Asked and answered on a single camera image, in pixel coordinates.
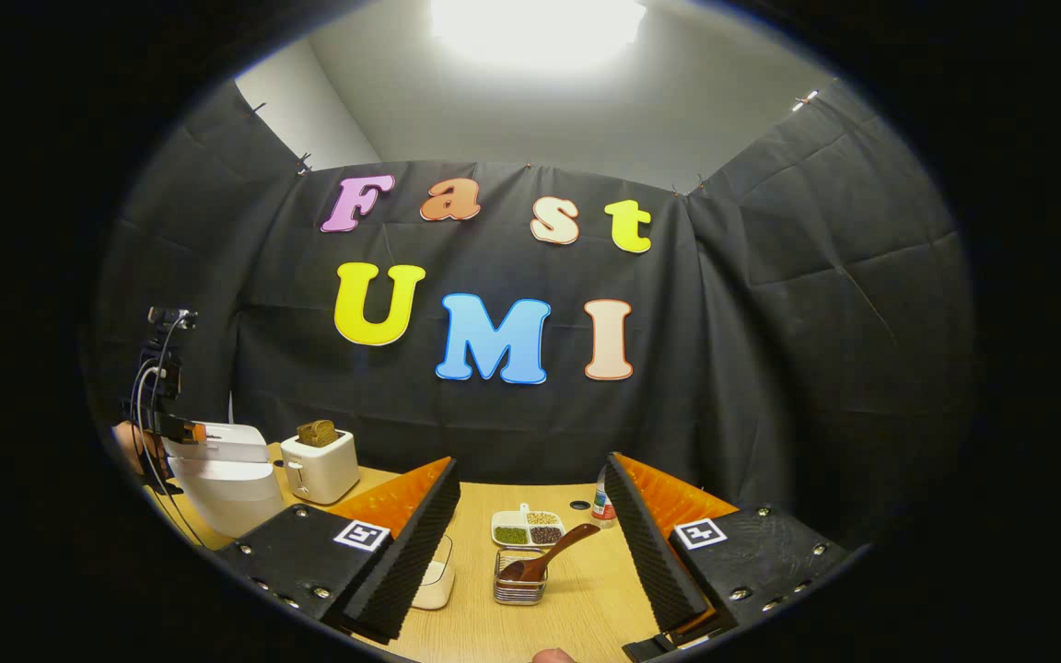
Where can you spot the black backdrop cloth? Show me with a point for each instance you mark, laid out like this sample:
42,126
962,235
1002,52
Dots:
770,368

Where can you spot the clear rice container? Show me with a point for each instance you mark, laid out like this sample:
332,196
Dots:
436,580

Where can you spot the clear plastic bottle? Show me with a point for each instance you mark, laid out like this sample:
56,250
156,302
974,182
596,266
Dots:
603,502

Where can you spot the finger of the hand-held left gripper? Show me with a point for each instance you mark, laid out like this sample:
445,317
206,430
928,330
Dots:
195,433

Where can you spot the white divided bean dish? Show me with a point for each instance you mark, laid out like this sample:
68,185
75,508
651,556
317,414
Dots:
528,529

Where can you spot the metal chopstick holder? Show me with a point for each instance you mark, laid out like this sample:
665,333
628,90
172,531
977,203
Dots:
519,591

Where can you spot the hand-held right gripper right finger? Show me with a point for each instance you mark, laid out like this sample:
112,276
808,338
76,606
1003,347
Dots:
650,562

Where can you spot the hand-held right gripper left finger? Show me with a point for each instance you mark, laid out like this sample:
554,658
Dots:
406,562

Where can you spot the brown bread slices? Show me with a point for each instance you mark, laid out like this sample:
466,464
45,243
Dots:
317,433

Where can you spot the large ceiling light panel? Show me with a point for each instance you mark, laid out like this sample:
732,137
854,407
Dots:
535,28

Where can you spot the brown wooden spoon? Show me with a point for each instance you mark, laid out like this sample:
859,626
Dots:
549,552

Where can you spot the white toaster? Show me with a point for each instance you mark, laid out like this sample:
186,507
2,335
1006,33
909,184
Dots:
323,474

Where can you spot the white rice cooker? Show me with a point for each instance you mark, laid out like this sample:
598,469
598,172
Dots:
227,488

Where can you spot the small ceiling light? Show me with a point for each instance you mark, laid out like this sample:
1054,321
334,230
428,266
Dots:
805,99

